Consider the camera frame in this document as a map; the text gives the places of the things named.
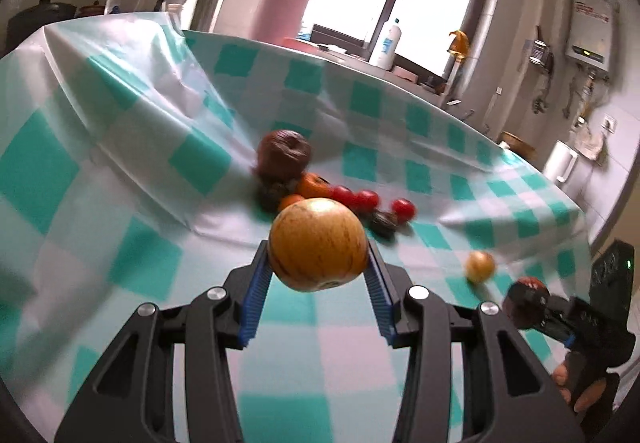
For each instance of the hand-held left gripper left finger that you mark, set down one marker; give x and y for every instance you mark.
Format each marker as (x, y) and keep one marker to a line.
(255, 303)

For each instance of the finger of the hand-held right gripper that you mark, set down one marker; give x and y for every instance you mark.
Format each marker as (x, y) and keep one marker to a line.
(535, 313)

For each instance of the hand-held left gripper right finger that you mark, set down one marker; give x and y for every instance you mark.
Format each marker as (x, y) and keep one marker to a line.
(380, 303)

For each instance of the red cherry tomato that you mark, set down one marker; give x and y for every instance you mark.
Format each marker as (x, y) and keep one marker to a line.
(342, 194)
(403, 209)
(531, 284)
(367, 199)

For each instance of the yellow apple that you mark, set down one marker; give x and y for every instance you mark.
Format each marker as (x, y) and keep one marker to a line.
(317, 243)

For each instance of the person's right hand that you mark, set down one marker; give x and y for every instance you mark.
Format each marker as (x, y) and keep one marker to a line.
(587, 395)

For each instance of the small yellow fruit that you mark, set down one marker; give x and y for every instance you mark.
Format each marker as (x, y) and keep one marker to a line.
(480, 267)

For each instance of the small orange fruit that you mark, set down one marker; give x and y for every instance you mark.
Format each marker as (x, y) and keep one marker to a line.
(290, 201)

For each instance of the dark wrinkled fruit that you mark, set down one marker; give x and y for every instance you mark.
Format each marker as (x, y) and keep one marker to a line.
(270, 191)

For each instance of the orange persimmon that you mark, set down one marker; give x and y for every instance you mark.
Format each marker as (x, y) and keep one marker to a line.
(314, 185)

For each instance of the white kettle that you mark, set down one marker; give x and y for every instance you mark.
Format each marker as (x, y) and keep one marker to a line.
(559, 163)

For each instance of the wrinkled dark red apple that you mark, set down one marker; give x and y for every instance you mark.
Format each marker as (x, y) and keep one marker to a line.
(283, 153)

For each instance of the wooden bowl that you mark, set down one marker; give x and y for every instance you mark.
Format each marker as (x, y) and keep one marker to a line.
(517, 144)

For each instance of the green white checkered tablecloth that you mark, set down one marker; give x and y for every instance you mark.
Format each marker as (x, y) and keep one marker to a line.
(125, 163)

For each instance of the white plastic bottle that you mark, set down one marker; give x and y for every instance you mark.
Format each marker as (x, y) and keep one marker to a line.
(386, 45)

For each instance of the yellow cloth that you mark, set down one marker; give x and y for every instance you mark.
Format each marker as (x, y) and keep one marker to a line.
(459, 43)

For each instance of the white gas water heater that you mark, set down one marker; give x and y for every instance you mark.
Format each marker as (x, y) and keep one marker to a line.
(591, 30)

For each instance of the dark pot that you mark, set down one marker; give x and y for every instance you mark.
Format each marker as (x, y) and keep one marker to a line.
(40, 20)

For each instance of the white wall socket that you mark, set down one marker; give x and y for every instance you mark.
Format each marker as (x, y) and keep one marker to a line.
(609, 123)

